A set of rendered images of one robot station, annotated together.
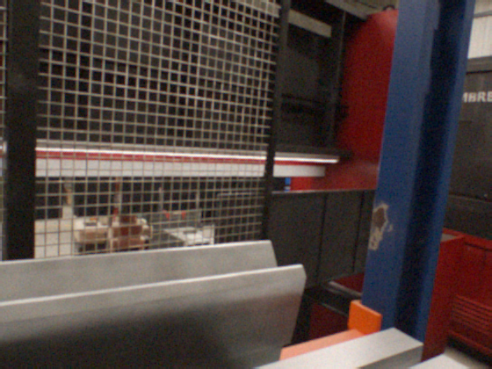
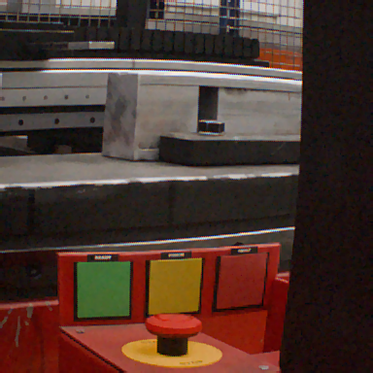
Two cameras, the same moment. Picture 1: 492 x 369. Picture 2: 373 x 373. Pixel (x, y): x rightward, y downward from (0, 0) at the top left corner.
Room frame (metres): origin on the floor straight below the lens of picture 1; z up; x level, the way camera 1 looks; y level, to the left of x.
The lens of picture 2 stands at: (2.70, 0.57, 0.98)
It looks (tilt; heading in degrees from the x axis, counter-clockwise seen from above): 7 degrees down; 181
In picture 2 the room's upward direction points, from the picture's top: 3 degrees clockwise
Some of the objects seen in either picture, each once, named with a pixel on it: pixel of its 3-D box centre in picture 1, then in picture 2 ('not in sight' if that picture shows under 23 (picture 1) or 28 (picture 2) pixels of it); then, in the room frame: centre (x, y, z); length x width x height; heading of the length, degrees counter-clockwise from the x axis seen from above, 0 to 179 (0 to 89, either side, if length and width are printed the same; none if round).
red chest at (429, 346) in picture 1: (402, 298); not in sight; (2.62, -1.20, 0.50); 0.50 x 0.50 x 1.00; 41
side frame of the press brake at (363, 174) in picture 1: (350, 208); not in sight; (2.41, -0.69, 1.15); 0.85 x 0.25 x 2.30; 41
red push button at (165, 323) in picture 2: not in sight; (172, 339); (2.04, 0.56, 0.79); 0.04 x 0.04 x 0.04
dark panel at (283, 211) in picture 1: (316, 239); not in sight; (1.67, -0.34, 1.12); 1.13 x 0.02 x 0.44; 131
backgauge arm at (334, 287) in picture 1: (316, 286); not in sight; (1.91, -0.42, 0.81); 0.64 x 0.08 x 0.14; 41
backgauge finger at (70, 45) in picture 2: not in sight; (45, 39); (1.52, 0.38, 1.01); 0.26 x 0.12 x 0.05; 41
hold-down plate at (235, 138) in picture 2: not in sight; (276, 148); (1.56, 0.66, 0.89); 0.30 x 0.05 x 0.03; 131
